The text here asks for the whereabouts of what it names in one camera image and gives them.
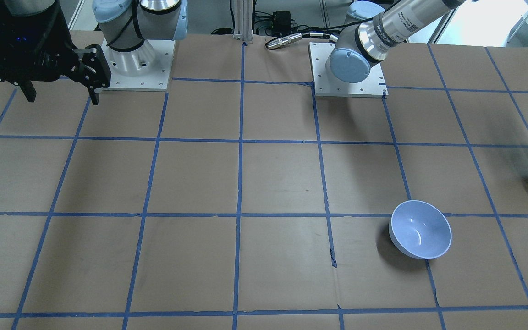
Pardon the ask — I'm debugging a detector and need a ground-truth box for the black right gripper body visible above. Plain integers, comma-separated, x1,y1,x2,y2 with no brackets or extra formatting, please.
0,0,77,85

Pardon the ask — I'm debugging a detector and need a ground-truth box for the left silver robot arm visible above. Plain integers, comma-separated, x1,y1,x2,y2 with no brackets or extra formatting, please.
93,0,463,83

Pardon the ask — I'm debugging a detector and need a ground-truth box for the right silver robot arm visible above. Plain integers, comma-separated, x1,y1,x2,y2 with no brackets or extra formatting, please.
0,0,188,105

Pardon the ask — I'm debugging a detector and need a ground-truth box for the blue bowl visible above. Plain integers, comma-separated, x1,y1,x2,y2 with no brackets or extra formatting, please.
388,200,452,259

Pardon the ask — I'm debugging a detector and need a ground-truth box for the black power adapter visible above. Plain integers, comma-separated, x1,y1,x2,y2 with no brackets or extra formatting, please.
271,10,292,31

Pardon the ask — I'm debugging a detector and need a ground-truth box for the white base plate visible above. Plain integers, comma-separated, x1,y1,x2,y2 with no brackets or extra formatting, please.
101,40,176,92
309,43,389,98

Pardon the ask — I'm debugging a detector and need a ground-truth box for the aluminium frame post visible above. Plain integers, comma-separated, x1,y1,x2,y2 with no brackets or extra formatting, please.
232,0,255,45

